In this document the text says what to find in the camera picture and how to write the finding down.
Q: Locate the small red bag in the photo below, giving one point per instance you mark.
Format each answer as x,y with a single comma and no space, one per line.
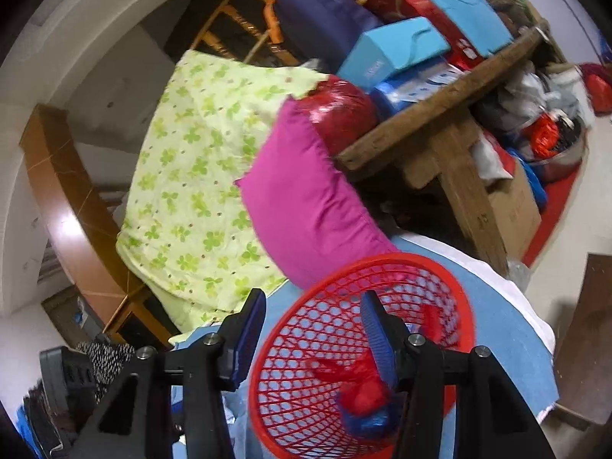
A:
600,86

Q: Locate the green floral blanket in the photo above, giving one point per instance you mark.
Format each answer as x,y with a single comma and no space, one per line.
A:
191,177

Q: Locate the brown wooden board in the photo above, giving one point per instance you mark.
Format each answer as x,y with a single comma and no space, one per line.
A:
588,334

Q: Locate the red and blue cloth item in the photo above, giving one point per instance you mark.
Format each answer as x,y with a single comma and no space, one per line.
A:
363,404

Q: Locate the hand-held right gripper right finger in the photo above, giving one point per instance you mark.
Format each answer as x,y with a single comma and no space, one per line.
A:
378,344

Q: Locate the orange wooden frame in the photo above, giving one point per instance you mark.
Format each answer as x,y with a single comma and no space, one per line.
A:
217,43

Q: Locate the blue and white packets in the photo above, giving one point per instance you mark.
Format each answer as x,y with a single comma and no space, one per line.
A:
411,88

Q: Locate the red floor mat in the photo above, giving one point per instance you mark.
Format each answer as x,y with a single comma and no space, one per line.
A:
554,210

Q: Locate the blue cloth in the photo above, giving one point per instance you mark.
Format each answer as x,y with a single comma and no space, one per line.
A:
502,325

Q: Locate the black and white patterned cloth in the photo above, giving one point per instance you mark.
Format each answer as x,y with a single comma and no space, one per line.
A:
107,358

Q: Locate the metal basin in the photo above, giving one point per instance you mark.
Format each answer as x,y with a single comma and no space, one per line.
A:
559,162

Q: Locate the red plastic mesh basket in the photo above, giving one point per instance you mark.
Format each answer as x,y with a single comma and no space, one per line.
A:
311,325

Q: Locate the cardboard box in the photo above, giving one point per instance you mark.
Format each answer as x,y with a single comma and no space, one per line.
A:
516,210

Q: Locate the light blue box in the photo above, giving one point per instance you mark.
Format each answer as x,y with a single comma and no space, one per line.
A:
392,48
468,14

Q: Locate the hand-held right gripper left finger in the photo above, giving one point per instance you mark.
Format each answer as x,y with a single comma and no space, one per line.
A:
249,330

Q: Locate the red box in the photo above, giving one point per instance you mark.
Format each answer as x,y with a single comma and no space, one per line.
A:
411,0

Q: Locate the navy cushion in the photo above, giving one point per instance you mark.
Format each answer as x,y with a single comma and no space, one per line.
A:
315,14

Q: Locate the blue plastic bag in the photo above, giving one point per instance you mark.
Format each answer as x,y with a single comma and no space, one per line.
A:
533,177

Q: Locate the grey plastic bags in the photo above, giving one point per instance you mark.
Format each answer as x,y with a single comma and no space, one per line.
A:
526,95

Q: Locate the wooden table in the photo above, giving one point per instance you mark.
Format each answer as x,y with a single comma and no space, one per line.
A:
454,153

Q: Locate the red plastic bag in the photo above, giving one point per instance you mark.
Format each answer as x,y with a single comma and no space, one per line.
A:
344,114

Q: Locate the magenta pillow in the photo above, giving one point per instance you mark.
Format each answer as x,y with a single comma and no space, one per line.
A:
306,201

